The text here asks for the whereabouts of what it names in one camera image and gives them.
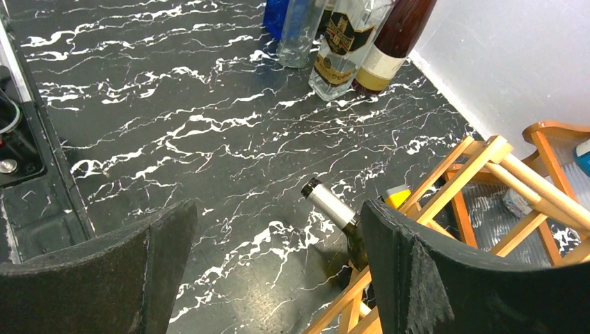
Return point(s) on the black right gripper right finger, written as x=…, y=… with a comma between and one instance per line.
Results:
x=426, y=282

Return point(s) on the green wine bottle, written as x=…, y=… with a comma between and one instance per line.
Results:
x=328, y=8

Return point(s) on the blue square bottle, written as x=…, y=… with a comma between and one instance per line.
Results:
x=274, y=17

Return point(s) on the blue white jar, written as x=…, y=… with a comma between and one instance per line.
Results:
x=581, y=155

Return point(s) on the yellow capped bottle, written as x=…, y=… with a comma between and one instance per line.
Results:
x=396, y=196

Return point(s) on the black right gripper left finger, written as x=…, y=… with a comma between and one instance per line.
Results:
x=124, y=281

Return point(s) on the silver capped dark bottle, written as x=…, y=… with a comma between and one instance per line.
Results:
x=342, y=215

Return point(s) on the clear bottle bottom rack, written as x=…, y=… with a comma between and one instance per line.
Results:
x=299, y=31

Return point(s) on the dark red wine bottle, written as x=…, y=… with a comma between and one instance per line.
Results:
x=399, y=34

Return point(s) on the small clear plastic bottle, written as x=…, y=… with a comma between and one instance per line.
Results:
x=516, y=204

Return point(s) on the light wooden wine rack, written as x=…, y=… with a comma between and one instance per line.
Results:
x=430, y=205

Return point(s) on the clear bottle rack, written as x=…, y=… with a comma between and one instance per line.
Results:
x=299, y=31
x=352, y=28

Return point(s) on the orange wooden shelf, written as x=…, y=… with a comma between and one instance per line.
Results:
x=485, y=223

